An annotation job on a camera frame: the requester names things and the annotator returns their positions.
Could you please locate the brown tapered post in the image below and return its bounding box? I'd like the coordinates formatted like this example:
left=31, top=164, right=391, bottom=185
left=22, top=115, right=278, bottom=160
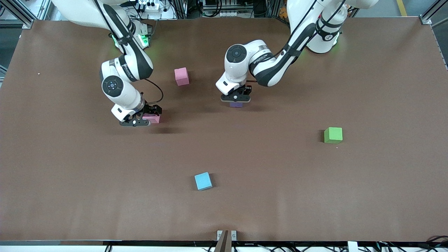
left=213, top=230, right=232, bottom=252

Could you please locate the white power strip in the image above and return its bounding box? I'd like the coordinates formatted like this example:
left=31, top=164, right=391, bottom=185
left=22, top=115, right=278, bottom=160
left=136, top=0, right=165, bottom=12

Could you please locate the black equipment rack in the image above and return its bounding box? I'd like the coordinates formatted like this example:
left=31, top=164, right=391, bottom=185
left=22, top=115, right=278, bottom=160
left=187, top=0, right=280, bottom=18

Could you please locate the green foam cube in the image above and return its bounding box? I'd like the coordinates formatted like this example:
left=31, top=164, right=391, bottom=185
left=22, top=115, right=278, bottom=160
left=324, top=127, right=343, bottom=144

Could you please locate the light blue foam cube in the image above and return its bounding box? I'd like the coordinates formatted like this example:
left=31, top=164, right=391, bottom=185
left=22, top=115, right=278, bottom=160
left=194, top=172, right=213, bottom=191

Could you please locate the brown table cover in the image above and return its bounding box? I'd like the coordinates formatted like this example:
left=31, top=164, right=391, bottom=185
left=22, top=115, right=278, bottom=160
left=0, top=17, right=448, bottom=243

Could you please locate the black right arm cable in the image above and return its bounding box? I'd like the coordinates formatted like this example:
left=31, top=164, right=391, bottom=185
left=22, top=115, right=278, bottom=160
left=93, top=0, right=164, bottom=105

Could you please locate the aluminium frame profile with bracket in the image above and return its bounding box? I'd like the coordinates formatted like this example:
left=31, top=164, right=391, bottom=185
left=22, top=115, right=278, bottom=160
left=0, top=0, right=34, bottom=29
left=419, top=0, right=448, bottom=26

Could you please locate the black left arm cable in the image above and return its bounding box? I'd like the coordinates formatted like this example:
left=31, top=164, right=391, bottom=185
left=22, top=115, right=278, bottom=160
left=245, top=0, right=347, bottom=84

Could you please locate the small metal bracket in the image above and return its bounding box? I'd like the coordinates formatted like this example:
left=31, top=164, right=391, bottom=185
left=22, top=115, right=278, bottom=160
left=217, top=230, right=237, bottom=242

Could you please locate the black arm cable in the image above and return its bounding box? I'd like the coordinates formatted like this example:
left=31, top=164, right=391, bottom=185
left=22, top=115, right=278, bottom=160
left=93, top=0, right=164, bottom=105
left=245, top=0, right=347, bottom=84

